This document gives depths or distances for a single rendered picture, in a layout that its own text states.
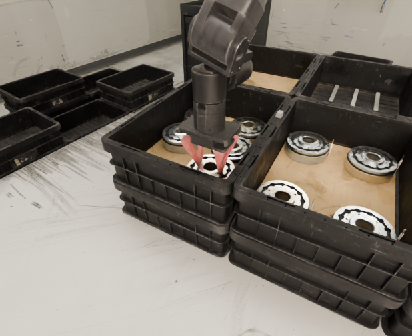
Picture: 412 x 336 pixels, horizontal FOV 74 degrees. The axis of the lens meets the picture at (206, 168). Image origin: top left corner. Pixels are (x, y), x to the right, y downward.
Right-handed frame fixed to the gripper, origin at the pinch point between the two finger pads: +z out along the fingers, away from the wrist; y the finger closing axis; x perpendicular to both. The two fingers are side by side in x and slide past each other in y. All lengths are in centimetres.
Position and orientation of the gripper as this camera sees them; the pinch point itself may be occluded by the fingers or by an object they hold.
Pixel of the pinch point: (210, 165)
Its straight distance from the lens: 56.1
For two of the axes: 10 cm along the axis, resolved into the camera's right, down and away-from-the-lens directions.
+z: 0.2, 7.9, 6.2
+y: -8.7, -3.0, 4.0
